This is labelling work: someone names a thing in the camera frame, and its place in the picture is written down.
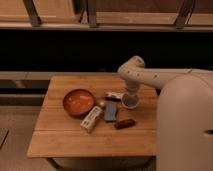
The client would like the white ceramic cup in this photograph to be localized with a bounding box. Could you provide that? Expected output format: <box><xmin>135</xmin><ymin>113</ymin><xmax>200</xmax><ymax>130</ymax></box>
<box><xmin>121</xmin><ymin>93</ymin><xmax>139</xmax><ymax>109</ymax></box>

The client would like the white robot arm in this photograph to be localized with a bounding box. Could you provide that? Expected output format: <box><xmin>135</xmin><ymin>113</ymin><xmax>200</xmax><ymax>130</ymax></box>
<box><xmin>118</xmin><ymin>56</ymin><xmax>213</xmax><ymax>96</ymax></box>

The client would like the orange ceramic bowl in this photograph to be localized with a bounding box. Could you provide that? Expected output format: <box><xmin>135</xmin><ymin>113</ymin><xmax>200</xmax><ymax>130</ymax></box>
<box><xmin>62</xmin><ymin>89</ymin><xmax>95</xmax><ymax>118</ymax></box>

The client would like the black and white box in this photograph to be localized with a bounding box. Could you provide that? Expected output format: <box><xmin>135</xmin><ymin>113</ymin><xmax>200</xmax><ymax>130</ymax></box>
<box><xmin>105</xmin><ymin>92</ymin><xmax>123</xmax><ymax>102</ymax></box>

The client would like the blue sponge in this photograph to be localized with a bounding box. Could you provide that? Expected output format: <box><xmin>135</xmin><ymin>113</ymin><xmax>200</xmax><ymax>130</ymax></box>
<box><xmin>104</xmin><ymin>103</ymin><xmax>117</xmax><ymax>122</ymax></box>

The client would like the dark red snack bar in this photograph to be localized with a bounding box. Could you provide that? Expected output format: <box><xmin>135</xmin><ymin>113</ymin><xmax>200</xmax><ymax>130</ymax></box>
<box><xmin>114</xmin><ymin>119</ymin><xmax>136</xmax><ymax>129</ymax></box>

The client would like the white bottle with label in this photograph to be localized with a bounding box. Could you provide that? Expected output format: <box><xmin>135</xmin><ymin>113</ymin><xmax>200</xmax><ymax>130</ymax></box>
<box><xmin>80</xmin><ymin>102</ymin><xmax>105</xmax><ymax>133</ymax></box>

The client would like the wooden table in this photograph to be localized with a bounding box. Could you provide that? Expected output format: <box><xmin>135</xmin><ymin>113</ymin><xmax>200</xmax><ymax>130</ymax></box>
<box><xmin>27</xmin><ymin>75</ymin><xmax>157</xmax><ymax>159</ymax></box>

